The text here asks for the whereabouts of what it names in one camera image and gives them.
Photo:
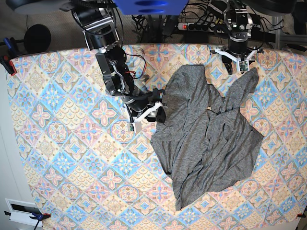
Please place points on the patterned colourful tablecloth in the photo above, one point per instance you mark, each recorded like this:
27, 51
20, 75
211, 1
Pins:
89, 172

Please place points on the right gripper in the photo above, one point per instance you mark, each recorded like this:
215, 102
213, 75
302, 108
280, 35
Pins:
143, 105

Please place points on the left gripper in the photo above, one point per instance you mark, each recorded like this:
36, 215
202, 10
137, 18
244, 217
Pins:
241, 55

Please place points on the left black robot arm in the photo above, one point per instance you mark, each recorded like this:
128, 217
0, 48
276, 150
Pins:
237, 30

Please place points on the red blue table clamp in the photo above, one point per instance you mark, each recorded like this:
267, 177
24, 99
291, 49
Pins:
12, 52

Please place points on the black round stool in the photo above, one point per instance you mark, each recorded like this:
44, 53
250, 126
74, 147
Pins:
37, 39

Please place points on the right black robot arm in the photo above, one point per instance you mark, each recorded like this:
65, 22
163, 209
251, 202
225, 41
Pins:
98, 23

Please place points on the grey t-shirt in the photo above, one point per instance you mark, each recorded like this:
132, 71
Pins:
205, 144

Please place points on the black power strip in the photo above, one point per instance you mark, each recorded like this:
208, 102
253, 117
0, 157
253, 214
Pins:
201, 27

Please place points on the orange blue corner clamp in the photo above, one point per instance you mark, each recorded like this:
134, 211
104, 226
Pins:
38, 218

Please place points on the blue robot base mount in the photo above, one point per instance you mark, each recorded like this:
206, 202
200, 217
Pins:
151, 7

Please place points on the white wall outlet box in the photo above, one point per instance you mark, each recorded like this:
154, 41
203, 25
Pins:
20, 206

